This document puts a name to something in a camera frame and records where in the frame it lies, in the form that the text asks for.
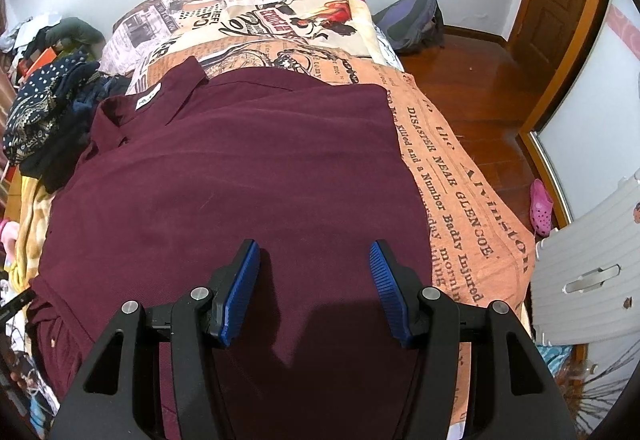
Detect navy patterned cloth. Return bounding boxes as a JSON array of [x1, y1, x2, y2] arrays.
[[2, 48, 102, 166]]

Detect pile of assorted clothes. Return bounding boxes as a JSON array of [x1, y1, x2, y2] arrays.
[[0, 15, 107, 71]]

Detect newspaper-print blanket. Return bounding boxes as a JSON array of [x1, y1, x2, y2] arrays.
[[100, 0, 537, 440]]

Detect pink clog shoe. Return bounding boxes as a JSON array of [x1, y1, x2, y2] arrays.
[[529, 179, 555, 237]]

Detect dark folded clothes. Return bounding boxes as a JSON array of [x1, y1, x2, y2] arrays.
[[22, 75, 132, 194]]

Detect yellow cloth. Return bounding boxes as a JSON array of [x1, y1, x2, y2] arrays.
[[5, 165, 67, 292]]

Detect orange box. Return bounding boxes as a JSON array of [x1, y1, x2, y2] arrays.
[[17, 48, 56, 74]]

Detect maroon button-up shirt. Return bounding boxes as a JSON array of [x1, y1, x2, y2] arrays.
[[25, 55, 437, 440]]

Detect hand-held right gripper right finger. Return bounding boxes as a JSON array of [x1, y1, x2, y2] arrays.
[[368, 240, 591, 440]]

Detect dry branches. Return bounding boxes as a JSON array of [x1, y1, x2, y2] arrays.
[[550, 350, 632, 423]]

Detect grey purple backpack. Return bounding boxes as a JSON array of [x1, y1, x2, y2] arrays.
[[372, 0, 445, 54]]

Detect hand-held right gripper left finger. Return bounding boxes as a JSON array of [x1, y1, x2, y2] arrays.
[[50, 239, 262, 440]]

